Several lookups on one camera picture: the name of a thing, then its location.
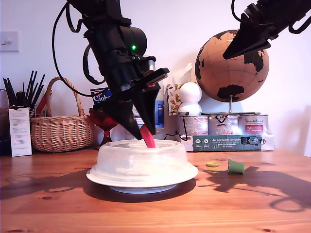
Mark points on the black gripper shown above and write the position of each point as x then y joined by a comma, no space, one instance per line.
267,17
124,77

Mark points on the green capsule lid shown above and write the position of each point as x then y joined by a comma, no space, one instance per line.
212,164

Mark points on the white ceramic plate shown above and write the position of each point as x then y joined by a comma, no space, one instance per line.
143,190

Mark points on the red glass goblet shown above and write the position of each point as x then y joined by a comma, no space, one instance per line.
102,121

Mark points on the blue Ciobar box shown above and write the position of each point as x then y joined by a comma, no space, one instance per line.
99,97

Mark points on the leaf print tissue box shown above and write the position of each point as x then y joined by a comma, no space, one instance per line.
173,99

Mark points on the cork globe on stand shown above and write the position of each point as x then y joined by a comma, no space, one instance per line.
230,77

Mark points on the white tin pink label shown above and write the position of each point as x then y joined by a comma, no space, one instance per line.
194,126

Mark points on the white tissue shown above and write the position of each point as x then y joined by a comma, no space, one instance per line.
183,74

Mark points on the white tin black scribble label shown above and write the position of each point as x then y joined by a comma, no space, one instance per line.
223,126

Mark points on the cardboard tin tray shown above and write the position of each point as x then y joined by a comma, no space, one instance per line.
218,144

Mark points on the red utensil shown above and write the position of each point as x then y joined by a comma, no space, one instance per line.
43,103

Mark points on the black stick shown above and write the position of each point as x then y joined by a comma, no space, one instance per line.
9,91
29,85
39,89

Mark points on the white printed carton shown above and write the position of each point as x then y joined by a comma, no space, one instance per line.
20,133

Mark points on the dark brown box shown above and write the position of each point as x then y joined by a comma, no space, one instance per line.
3,131

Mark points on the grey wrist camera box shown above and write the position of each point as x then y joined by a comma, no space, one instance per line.
149,63

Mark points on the white round security camera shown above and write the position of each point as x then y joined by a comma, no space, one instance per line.
190,93

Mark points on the white wall light switch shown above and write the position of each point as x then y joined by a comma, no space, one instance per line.
9,41

